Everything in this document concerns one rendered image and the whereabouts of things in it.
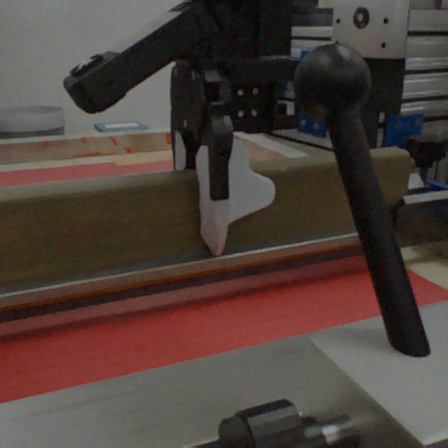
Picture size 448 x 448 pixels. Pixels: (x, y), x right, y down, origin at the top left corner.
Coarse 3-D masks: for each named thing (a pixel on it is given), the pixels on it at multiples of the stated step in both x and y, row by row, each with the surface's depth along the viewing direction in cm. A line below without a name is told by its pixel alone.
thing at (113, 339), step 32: (192, 288) 50; (32, 320) 44; (64, 320) 44; (96, 320) 44; (128, 320) 44; (160, 320) 44; (192, 320) 44; (0, 352) 40; (32, 352) 40; (64, 352) 40; (96, 352) 40; (128, 352) 40; (160, 352) 40; (192, 352) 40; (224, 352) 40; (0, 384) 36; (32, 384) 36; (64, 384) 36
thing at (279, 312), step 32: (352, 256) 56; (224, 288) 50; (256, 288) 50; (288, 288) 50; (320, 288) 50; (352, 288) 49; (416, 288) 49; (224, 320) 44; (256, 320) 44; (288, 320) 44; (320, 320) 44; (352, 320) 44
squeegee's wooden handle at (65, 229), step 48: (0, 192) 40; (48, 192) 40; (96, 192) 41; (144, 192) 42; (192, 192) 44; (288, 192) 47; (336, 192) 49; (384, 192) 51; (0, 240) 39; (48, 240) 40; (96, 240) 42; (144, 240) 43; (192, 240) 45; (240, 240) 47
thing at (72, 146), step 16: (160, 128) 104; (0, 144) 92; (16, 144) 93; (32, 144) 94; (48, 144) 95; (64, 144) 96; (80, 144) 97; (96, 144) 98; (112, 144) 99; (128, 144) 100; (144, 144) 101; (160, 144) 102; (256, 144) 92; (272, 144) 91; (0, 160) 92; (16, 160) 93; (32, 160) 94; (48, 160) 95; (256, 160) 92
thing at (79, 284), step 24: (288, 240) 48; (312, 240) 48; (336, 240) 49; (144, 264) 44; (168, 264) 44; (192, 264) 44; (216, 264) 45; (240, 264) 46; (0, 288) 40; (24, 288) 40; (48, 288) 40; (72, 288) 41; (96, 288) 42
